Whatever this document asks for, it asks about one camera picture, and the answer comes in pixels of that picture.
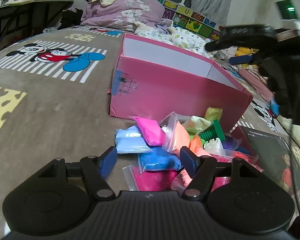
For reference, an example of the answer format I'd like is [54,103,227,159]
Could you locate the salmon orange clay bag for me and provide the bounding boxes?
[162,119,190,157]

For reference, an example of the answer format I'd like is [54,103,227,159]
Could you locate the white clay bag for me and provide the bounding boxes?
[204,138,225,156]

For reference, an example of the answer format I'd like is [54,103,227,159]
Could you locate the purple clay bag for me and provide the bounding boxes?
[222,135,242,151]

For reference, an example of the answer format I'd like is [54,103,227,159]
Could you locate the green plastic screw toy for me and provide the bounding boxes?
[198,120,225,141]

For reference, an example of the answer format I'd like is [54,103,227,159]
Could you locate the light blue clay bag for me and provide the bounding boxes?
[115,126,152,154]

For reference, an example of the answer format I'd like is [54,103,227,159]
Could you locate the pale green clay bag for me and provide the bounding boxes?
[182,115,212,134]

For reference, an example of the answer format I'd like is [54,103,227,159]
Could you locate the folded pink brown blanket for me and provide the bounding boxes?
[238,69,274,102]

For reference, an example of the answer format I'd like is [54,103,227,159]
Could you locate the magenta clay bag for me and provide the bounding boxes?
[131,166,178,191]

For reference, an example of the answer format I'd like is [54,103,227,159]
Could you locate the yellow green clay bag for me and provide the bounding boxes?
[204,107,223,122]

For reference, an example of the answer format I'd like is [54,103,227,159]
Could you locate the pink clay bag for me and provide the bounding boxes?
[132,116,166,146]

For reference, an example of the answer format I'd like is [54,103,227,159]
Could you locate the alphabet foam mat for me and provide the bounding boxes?
[157,0,223,41]

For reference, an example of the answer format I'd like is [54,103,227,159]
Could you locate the box lid with woman photo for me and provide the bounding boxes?
[230,125,300,194]

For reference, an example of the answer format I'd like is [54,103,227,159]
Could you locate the Mickey Mouse bed sheet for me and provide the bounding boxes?
[0,27,288,239]

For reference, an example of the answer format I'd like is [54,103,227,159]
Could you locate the white leaf pattern blanket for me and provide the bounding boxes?
[134,22,216,58]

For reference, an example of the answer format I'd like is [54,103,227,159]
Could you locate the pink cardboard box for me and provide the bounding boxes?
[109,34,253,132]

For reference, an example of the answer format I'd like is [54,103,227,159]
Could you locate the blue and cream pillow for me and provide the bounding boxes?
[269,98,300,147]

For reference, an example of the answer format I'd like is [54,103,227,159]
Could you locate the purple floral duvet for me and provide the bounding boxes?
[81,0,165,31]

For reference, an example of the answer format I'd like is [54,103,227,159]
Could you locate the dark wooden desk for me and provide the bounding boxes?
[0,0,74,38]

